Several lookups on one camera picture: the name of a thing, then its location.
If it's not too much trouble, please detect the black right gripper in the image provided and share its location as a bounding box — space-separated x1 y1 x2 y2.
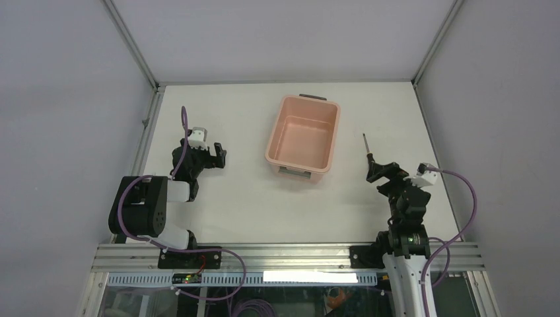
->
366 161 425 223

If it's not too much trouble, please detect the black-handled screwdriver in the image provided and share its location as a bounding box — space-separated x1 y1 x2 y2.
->
363 133 376 176

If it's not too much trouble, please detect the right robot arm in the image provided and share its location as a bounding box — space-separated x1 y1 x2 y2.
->
366 155 438 316

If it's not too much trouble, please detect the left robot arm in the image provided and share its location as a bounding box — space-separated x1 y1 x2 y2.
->
108 139 227 268

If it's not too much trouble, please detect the pink plastic bin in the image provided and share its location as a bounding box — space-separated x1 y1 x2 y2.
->
265 94 341 183

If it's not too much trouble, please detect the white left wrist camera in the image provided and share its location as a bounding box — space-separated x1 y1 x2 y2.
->
188 127 207 151

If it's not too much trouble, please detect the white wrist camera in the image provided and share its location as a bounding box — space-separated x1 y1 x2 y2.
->
188 127 207 151
404 163 438 188

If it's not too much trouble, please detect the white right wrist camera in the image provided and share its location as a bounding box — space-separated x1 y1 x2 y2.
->
404 163 438 188

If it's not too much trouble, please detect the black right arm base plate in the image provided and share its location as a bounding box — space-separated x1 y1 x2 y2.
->
349 244 386 269

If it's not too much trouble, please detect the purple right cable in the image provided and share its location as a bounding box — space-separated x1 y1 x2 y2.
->
419 166 478 317

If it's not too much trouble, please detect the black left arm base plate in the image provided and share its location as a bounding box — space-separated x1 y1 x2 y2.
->
157 246 223 270

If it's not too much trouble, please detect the aluminium frame rail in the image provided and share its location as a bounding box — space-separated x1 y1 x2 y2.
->
90 243 486 274

